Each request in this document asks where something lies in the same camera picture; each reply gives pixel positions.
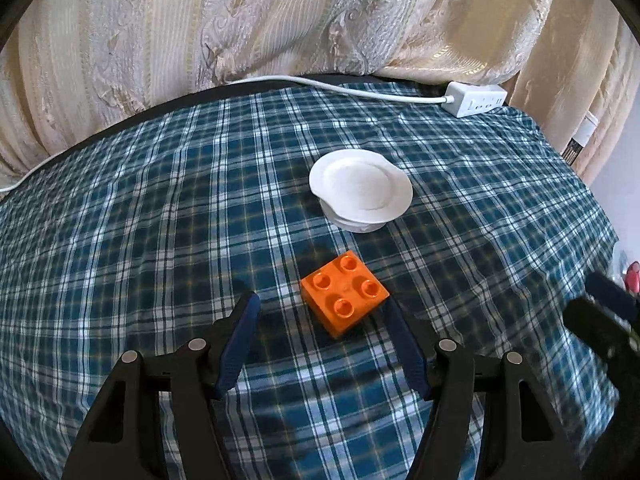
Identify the blue plaid tablecloth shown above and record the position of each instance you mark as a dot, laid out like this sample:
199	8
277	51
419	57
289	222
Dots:
150	210

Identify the pink foam hair curler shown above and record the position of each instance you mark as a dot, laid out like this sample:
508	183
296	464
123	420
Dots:
634	279

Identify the clear plastic container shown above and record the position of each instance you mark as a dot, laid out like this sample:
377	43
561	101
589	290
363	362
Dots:
622	260

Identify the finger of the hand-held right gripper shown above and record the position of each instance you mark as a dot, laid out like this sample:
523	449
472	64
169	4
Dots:
612	292
595	322

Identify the orange toy block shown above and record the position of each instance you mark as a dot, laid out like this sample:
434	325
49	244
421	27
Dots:
345	290

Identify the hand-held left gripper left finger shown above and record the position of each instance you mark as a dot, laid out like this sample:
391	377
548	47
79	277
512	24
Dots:
237	345

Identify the cream patterned curtain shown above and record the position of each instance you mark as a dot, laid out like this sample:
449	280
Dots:
250	20

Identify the white power strip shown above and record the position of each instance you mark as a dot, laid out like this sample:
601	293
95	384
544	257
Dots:
475	100

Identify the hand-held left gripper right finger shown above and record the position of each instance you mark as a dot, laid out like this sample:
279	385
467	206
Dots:
407	350

